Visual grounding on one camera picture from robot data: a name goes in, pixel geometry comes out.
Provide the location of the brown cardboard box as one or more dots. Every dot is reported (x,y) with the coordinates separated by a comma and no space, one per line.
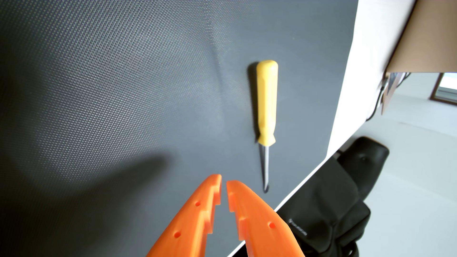
(428,39)

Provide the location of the pink laptop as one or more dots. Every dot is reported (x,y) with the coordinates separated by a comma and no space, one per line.
(389,91)

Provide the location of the dark grey textured mat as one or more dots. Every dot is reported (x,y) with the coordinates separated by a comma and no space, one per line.
(125,89)

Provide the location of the black office chair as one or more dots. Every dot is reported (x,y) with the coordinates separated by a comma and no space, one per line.
(328,203)

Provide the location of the brown framed window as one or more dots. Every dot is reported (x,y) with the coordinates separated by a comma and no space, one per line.
(444,91)

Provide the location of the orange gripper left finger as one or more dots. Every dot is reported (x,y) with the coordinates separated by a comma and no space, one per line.
(189,221)

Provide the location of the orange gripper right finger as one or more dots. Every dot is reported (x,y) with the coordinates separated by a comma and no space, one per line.
(264,228)

